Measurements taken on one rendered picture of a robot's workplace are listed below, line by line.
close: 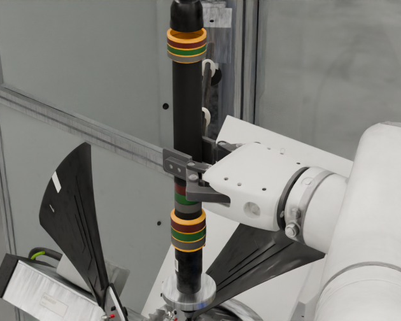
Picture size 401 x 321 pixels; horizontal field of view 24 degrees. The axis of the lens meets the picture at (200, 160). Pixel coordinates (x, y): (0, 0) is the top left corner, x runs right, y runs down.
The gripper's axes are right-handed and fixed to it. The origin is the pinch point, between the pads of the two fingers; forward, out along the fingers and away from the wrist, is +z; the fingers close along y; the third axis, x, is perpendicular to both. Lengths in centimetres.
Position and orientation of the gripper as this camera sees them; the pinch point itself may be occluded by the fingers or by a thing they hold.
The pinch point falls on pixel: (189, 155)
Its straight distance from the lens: 109.5
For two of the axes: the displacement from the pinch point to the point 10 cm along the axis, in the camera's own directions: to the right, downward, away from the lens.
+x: 0.0, -8.5, -5.2
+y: 6.2, -4.1, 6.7
